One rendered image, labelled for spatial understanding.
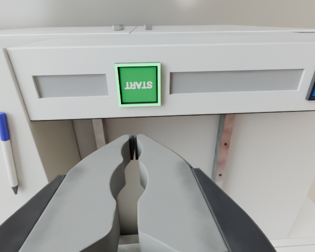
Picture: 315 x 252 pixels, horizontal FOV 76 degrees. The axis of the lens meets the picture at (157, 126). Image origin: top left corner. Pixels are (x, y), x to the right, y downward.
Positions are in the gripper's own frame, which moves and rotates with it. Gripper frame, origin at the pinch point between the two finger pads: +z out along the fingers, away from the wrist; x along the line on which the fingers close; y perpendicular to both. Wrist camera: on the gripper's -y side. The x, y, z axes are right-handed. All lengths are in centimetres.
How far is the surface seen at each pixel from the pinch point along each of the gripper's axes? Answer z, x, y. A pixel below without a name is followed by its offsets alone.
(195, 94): 14.7, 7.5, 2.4
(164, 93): 14.7, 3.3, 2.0
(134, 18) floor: 111, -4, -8
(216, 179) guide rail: 25.7, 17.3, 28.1
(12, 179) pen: 13.2, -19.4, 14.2
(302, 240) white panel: 28, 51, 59
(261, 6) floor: 111, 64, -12
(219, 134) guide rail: 27.3, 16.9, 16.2
